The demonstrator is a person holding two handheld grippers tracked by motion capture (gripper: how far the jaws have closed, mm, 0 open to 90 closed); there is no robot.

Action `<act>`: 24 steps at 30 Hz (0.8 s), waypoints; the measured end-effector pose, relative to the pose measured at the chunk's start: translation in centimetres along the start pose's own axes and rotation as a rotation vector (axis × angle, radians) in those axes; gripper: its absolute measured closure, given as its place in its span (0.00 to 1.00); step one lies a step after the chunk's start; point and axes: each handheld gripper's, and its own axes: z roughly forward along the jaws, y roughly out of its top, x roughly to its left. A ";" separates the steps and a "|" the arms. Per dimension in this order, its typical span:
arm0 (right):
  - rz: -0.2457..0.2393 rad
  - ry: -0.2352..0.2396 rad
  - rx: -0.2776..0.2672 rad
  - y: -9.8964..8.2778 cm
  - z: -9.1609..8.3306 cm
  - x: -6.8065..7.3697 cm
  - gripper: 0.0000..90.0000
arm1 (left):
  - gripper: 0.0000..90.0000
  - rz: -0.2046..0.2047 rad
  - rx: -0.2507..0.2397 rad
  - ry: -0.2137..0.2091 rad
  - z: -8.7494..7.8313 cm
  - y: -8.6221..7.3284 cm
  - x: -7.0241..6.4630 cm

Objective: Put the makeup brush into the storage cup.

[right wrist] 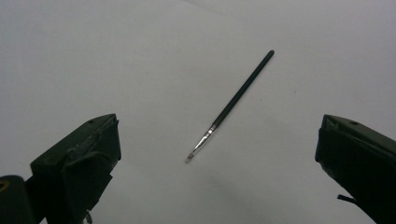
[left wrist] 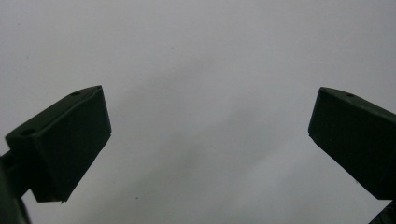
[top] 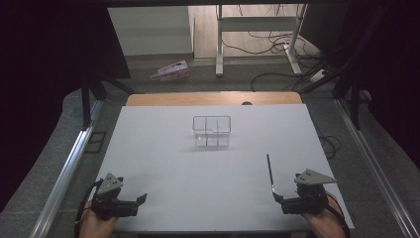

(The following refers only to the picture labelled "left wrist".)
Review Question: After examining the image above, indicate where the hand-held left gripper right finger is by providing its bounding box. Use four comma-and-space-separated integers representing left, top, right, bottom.
307, 86, 396, 201

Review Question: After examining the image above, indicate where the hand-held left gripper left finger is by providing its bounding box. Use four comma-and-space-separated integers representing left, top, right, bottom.
0, 85, 112, 203

